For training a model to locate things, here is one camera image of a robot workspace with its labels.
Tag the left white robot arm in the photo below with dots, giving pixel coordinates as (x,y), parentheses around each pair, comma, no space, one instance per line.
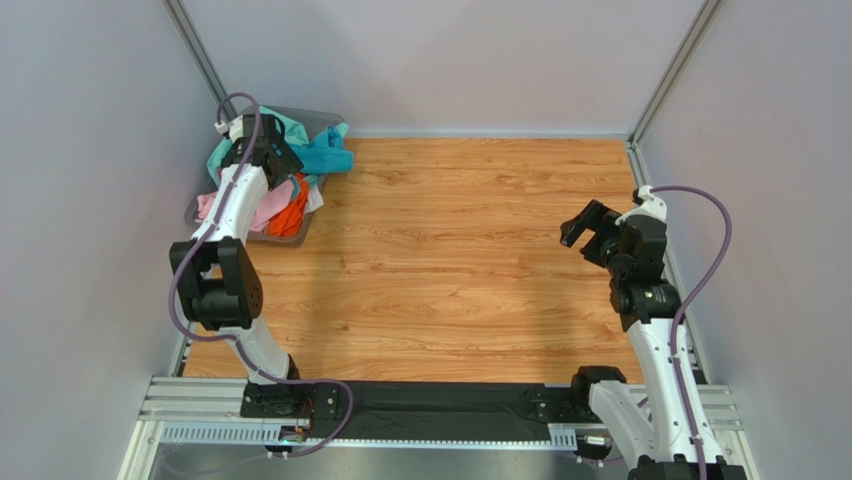
(214,281)

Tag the teal blue t shirt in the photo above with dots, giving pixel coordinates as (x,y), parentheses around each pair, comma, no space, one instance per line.
(325,154)

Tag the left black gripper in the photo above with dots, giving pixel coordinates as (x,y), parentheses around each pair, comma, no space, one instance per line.
(286,158)

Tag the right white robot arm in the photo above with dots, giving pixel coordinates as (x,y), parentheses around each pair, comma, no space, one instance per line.
(669,437)

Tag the orange t shirt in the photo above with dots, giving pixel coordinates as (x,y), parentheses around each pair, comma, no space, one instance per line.
(288,223)

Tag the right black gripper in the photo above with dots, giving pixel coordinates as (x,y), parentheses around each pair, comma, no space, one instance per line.
(600,233)

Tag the aluminium frame rail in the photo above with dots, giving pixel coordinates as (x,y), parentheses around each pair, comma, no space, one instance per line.
(192,428)

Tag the white t shirt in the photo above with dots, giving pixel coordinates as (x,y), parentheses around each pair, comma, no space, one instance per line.
(314,200)

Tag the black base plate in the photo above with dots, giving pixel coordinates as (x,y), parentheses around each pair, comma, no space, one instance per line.
(420,411)

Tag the pink t shirt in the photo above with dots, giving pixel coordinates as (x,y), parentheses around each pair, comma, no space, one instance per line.
(273,203)

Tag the mint green t shirt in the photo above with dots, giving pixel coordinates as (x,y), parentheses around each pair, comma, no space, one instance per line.
(293,131)

